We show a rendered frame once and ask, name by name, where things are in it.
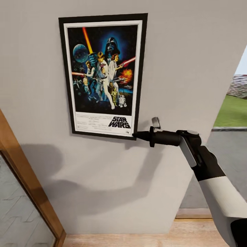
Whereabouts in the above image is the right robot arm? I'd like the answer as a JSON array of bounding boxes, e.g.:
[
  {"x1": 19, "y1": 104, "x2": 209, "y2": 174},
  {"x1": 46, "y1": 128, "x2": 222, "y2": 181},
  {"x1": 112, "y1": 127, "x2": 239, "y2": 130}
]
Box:
[{"x1": 132, "y1": 117, "x2": 247, "y2": 247}]

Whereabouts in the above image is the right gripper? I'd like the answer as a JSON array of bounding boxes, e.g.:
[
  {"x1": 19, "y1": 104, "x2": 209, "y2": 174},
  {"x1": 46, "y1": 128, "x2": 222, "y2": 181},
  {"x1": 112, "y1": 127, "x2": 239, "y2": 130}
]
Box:
[{"x1": 132, "y1": 126, "x2": 171, "y2": 148}]

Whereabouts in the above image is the poster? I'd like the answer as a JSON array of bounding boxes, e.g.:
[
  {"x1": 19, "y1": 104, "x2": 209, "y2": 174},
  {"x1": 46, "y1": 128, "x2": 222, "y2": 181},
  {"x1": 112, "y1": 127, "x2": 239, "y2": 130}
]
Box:
[{"x1": 58, "y1": 13, "x2": 148, "y2": 141}]

